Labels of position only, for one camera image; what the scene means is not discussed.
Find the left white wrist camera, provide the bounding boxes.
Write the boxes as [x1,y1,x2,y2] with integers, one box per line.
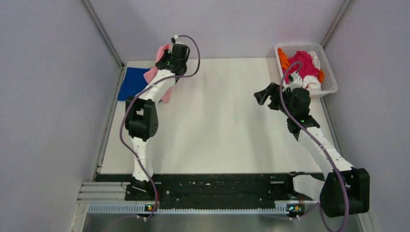
[171,35,184,44]

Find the white slotted cable duct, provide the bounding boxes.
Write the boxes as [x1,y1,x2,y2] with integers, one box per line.
[88,202,305,215]

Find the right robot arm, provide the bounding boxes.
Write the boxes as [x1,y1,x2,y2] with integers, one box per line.
[253,83,370,218]

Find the folded blue t shirt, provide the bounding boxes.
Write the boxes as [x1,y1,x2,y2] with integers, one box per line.
[117,67,150,102]

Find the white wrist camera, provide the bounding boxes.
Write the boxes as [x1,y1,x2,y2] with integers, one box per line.
[171,35,184,44]
[287,72,303,90]

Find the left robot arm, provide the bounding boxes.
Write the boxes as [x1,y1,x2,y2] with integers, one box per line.
[124,43,190,200]

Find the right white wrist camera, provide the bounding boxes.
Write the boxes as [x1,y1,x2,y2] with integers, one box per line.
[287,72,303,90]

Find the orange cloth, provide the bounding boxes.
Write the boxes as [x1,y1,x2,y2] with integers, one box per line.
[278,48,290,72]

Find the light pink t shirt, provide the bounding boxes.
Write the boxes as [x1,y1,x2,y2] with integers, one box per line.
[143,43,172,104]

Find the white plastic basket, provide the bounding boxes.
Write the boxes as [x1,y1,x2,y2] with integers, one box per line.
[275,42,338,97]

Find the magenta t shirt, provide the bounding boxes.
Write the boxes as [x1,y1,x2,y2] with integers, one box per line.
[278,48,324,91]

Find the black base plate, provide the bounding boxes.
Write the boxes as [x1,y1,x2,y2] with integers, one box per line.
[95,174,311,210]

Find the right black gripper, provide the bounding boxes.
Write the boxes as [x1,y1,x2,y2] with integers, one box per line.
[254,82,295,117]

